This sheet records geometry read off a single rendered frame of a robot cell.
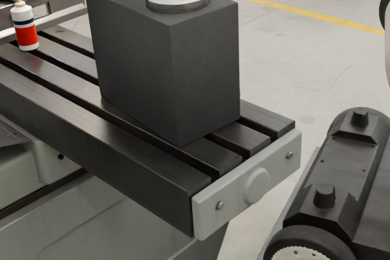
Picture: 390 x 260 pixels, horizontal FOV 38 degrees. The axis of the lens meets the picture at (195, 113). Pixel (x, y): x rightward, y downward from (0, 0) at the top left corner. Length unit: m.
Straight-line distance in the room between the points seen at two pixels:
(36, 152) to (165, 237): 0.49
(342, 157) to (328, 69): 1.80
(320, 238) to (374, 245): 0.12
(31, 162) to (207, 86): 0.41
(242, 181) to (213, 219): 0.07
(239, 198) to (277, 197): 1.46
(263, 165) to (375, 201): 0.59
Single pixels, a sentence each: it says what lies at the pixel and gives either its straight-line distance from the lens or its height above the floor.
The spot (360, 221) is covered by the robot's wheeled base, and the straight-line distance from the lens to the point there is 1.31.
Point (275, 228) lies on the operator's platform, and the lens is 1.52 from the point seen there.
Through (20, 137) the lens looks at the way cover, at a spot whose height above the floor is 0.89.
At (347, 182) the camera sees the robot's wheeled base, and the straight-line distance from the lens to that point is 1.38.
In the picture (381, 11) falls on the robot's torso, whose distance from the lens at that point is 1.16.
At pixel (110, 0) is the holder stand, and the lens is 0.84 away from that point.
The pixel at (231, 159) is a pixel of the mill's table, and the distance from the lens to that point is 0.79.
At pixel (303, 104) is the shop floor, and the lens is 2.88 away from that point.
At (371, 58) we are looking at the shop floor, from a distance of 3.39.
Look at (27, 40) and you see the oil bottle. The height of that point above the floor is 0.98.
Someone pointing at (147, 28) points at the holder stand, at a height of 1.13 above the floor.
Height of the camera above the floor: 1.41
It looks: 30 degrees down
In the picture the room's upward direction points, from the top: 4 degrees counter-clockwise
